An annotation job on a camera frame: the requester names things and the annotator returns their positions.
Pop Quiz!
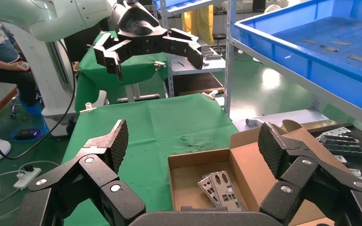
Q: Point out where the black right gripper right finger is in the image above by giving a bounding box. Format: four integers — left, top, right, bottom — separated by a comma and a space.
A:
257, 121, 362, 226

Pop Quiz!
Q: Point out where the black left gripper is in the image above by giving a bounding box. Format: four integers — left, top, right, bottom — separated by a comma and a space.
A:
93, 0, 204, 83

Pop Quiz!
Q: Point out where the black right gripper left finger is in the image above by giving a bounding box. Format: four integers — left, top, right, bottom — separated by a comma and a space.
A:
14, 119, 147, 226

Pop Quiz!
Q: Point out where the small blue plastic tray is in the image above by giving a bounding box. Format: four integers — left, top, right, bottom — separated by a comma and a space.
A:
152, 0, 224, 15

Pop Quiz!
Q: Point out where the grey metal parts pile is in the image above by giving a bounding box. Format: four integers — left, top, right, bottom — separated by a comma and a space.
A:
199, 44, 224, 61

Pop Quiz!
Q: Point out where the brown cardboard box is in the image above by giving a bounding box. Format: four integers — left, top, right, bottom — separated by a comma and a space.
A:
168, 119, 355, 226

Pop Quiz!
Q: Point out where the large blue plastic tray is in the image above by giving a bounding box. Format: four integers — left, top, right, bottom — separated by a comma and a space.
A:
233, 0, 362, 119

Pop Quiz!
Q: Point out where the person hand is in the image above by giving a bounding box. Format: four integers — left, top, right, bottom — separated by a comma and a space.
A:
11, 61, 29, 73

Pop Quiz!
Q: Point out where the small green table cloth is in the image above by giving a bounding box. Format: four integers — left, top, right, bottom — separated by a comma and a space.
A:
74, 30, 169, 112

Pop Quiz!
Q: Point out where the grey perforated shelf rack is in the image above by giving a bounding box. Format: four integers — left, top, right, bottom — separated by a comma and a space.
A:
152, 0, 231, 98

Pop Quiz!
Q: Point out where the yellow hanging garment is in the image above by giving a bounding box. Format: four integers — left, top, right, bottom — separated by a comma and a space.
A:
181, 4, 215, 46

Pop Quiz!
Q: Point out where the black round stool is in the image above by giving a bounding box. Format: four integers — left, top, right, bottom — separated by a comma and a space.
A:
212, 32, 228, 54

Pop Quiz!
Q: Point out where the large green table cloth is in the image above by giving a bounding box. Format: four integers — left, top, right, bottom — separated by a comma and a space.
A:
61, 93, 240, 226

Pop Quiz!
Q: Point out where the white power strip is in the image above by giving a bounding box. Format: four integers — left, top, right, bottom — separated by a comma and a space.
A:
13, 167, 42, 191

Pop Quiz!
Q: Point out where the white plastic pipe fitting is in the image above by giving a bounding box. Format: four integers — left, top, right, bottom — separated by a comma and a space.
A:
245, 118, 265, 128

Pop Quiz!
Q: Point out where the black device purple light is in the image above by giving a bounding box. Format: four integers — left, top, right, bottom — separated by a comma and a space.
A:
15, 128, 41, 141

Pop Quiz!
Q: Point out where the white metal shelf rack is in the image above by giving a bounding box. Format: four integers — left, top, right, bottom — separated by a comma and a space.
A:
224, 0, 362, 133

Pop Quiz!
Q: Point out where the blue shoe cover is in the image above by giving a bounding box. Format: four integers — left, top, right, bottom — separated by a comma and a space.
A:
20, 97, 43, 117

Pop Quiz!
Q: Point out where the white robot torso column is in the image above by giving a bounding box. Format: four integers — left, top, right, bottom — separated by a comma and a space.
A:
4, 22, 108, 138

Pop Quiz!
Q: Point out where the grey table frame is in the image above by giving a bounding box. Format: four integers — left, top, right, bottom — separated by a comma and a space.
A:
116, 82, 169, 104

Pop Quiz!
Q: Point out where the dark metal bracket stack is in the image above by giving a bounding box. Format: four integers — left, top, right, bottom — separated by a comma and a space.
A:
316, 134, 362, 157

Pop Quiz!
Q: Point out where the white power cable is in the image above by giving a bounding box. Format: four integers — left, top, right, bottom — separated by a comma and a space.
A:
0, 160, 62, 221

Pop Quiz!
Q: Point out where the blue hose loop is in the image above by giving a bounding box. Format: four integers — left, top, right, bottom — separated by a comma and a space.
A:
8, 118, 49, 144

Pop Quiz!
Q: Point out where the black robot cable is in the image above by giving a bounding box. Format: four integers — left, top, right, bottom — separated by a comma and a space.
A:
0, 39, 78, 160

